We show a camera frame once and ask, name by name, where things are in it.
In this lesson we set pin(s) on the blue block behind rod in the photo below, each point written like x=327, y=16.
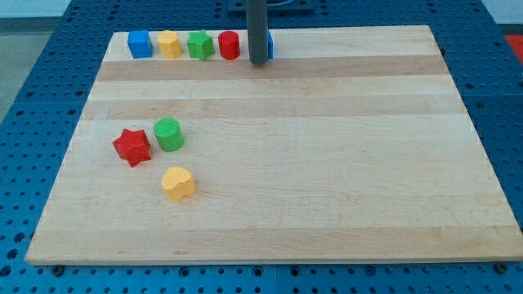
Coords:
x=270, y=46

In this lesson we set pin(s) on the yellow hexagon block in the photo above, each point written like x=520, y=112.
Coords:
x=169, y=44

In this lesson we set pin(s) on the green star block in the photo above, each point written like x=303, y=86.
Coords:
x=200, y=45

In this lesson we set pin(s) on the red cylinder block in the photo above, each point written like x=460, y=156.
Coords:
x=229, y=45

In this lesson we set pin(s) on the yellow heart block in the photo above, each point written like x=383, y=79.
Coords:
x=177, y=183

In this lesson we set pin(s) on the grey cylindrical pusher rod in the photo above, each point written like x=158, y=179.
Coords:
x=257, y=26

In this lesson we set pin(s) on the wooden board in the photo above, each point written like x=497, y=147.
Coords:
x=352, y=145

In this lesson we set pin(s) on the blue cube block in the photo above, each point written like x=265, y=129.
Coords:
x=139, y=44

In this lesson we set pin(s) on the green cylinder block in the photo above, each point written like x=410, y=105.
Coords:
x=169, y=134

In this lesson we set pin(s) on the red star block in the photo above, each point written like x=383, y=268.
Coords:
x=133, y=147

